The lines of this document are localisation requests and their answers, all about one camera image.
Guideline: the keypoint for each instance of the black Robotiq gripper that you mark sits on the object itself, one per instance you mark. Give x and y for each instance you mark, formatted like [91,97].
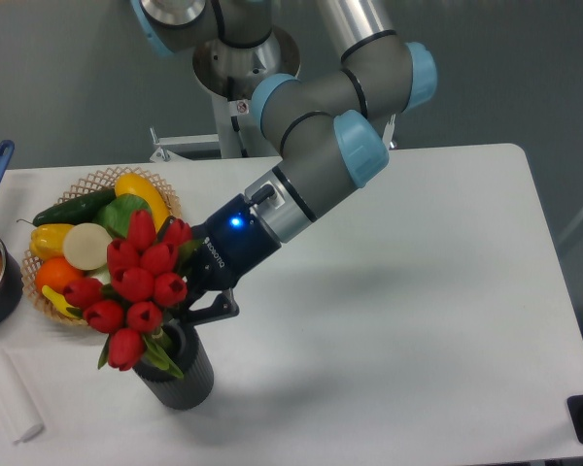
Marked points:
[234,241]

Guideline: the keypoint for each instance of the red tulip bouquet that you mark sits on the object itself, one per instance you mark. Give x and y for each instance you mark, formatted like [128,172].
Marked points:
[148,281]

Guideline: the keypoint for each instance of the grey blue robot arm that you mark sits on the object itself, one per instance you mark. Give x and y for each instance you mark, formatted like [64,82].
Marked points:
[323,131]

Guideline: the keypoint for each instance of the dark grey ribbed vase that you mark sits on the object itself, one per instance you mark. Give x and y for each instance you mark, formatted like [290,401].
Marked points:
[187,353]

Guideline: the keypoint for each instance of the green lettuce leaf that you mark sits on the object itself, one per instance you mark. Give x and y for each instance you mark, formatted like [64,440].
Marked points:
[115,217]

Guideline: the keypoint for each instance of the cream round onion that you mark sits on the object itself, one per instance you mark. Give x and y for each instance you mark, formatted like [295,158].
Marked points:
[85,246]

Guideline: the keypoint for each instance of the yellow squash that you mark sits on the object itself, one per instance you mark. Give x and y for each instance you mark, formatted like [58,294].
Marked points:
[134,184]

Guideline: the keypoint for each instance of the yellow banana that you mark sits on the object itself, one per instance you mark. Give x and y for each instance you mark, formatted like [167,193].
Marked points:
[60,303]

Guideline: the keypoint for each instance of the green cucumber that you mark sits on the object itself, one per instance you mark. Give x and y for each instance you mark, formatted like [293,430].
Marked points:
[74,211]

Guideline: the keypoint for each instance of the orange fruit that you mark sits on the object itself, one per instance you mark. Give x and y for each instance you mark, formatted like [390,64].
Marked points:
[56,273]

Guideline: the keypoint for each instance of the woven wicker basket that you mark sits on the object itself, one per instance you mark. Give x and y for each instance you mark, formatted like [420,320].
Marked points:
[94,181]

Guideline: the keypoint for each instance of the yellow bell pepper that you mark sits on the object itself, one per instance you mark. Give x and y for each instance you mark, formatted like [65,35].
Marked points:
[46,241]

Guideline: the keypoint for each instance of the white rolled cloth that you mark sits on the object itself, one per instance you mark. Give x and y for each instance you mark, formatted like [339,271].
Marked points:
[19,414]

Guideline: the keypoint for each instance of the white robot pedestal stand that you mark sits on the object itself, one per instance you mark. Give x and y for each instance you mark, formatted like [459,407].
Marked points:
[237,136]

